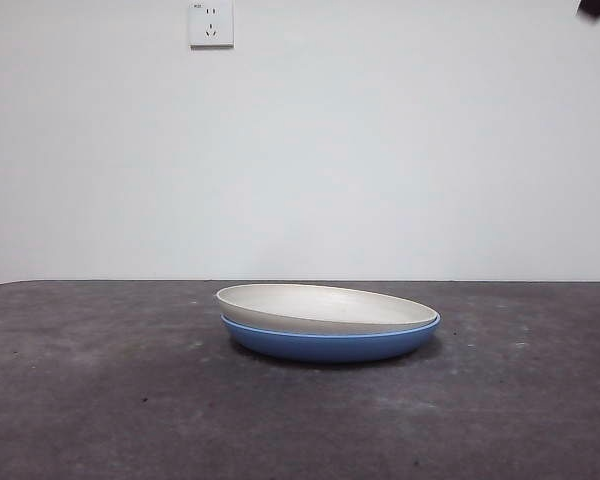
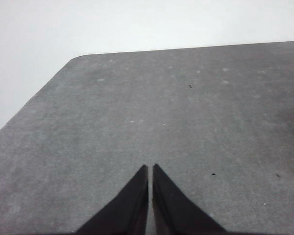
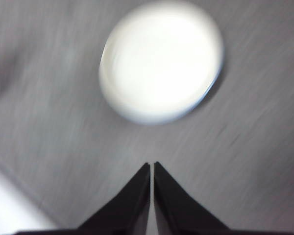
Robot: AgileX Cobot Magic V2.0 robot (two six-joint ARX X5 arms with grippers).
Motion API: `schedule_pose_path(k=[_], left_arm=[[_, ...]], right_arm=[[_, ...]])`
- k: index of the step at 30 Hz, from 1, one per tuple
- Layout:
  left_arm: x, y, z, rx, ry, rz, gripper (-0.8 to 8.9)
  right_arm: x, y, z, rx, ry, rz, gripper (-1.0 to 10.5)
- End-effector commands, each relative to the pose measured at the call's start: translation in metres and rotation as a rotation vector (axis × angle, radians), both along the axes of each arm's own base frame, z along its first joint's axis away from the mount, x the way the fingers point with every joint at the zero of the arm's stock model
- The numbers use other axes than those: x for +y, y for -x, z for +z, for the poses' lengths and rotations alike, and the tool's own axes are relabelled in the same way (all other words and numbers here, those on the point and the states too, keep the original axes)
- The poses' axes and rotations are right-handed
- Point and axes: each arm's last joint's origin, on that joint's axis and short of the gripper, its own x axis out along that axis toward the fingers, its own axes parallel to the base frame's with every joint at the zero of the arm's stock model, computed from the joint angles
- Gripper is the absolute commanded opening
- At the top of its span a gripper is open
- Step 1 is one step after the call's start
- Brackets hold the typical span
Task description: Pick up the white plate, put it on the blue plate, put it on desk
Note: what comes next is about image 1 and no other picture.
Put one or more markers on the blue round plate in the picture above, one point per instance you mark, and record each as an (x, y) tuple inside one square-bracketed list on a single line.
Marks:
[(330, 346)]

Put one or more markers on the white round plate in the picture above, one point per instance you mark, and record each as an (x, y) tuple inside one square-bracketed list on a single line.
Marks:
[(330, 307)]

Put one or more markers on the white wall power socket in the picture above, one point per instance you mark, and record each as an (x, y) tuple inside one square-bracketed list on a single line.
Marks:
[(211, 25)]

